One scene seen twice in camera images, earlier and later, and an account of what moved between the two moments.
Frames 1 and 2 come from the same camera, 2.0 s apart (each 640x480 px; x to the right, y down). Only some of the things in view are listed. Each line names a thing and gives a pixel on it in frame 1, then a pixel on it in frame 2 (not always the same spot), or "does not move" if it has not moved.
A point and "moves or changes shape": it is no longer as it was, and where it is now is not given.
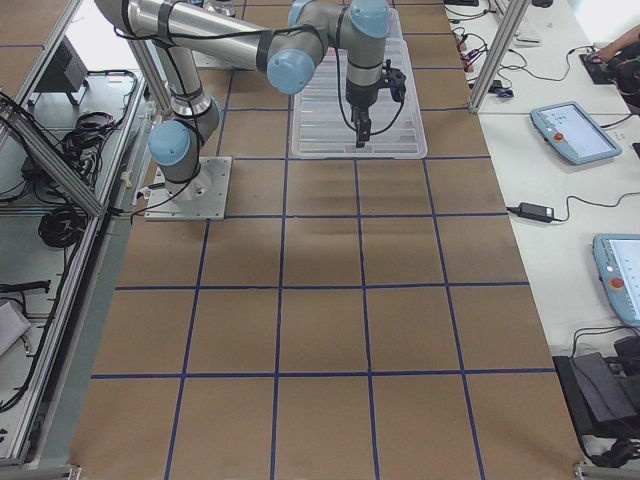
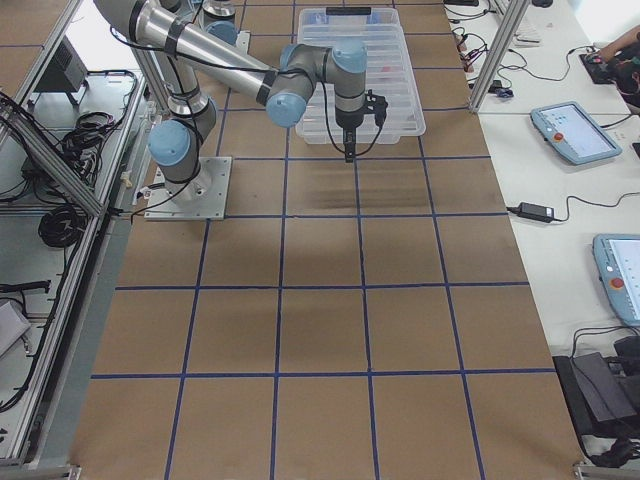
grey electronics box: (65, 72) does not move
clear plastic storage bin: (324, 123) moves or changes shape
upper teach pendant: (571, 130) does not move
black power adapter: (535, 212) does not move
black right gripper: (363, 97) to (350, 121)
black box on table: (603, 402) does not move
